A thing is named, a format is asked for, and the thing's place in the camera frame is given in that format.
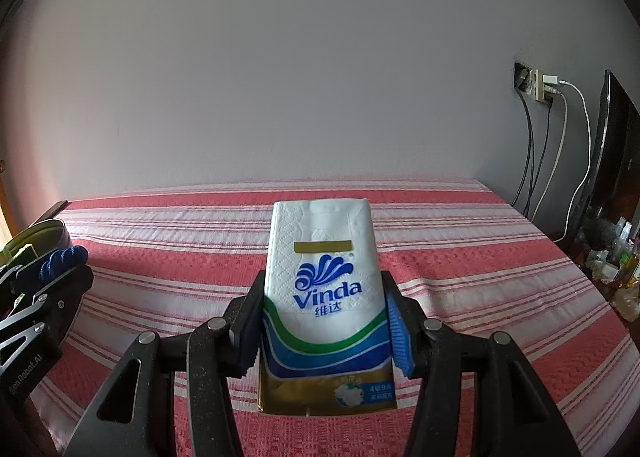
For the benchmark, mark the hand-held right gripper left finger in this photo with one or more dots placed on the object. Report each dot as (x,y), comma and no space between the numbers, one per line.
(245,337)

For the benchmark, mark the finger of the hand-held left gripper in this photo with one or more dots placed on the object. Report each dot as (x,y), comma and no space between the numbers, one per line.
(60,262)

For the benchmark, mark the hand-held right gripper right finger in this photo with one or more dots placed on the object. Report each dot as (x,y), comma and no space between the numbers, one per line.
(402,342)

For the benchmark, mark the round metal basin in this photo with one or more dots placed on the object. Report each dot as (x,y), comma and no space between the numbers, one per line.
(61,242)

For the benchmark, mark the white blue tissue pack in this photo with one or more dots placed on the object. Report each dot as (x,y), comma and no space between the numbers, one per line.
(325,262)

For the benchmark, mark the red white striped tablecloth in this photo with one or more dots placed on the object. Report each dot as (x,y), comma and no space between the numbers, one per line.
(150,247)

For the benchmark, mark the group of small bottles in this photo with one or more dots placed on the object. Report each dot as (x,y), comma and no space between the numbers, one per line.
(615,262)

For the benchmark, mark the black flat screen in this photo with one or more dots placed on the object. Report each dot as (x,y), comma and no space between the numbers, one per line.
(617,147)

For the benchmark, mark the white charger plug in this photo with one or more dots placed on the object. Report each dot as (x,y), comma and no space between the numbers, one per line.
(551,81)

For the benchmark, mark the white wall socket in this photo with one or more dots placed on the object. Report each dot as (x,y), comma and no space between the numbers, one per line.
(540,94)

